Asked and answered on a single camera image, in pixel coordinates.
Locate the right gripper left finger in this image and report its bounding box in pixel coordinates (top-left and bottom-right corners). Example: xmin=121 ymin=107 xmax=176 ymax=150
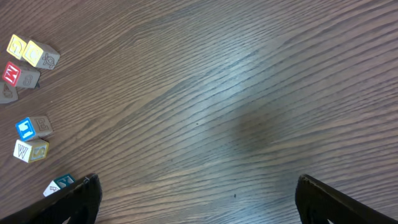
xmin=1 ymin=173 xmax=102 ymax=224

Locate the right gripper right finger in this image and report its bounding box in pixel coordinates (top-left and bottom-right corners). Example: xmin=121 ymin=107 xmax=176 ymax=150
xmin=295 ymin=174 xmax=397 ymax=224

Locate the natural block letter X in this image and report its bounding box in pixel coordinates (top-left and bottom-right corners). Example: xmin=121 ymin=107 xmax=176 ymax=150
xmin=43 ymin=174 xmax=75 ymax=197

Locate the natural block letter W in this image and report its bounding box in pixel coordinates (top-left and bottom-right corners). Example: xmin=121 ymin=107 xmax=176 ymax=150
xmin=13 ymin=139 xmax=49 ymax=163

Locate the blue block letter L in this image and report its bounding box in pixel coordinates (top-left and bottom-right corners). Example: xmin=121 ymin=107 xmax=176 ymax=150
xmin=15 ymin=116 xmax=53 ymax=141

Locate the red block letter O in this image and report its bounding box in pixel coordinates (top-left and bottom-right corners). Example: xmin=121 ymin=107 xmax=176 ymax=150
xmin=0 ymin=81 xmax=19 ymax=104

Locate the red block letter M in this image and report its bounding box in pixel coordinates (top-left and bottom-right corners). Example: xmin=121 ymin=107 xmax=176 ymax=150
xmin=2 ymin=61 xmax=40 ymax=88

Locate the yellow block letter C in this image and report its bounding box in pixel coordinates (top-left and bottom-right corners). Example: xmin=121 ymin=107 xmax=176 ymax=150
xmin=22 ymin=40 xmax=60 ymax=70

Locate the yellow block letter G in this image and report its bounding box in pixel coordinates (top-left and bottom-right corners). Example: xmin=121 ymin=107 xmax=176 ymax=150
xmin=6 ymin=34 xmax=30 ymax=61

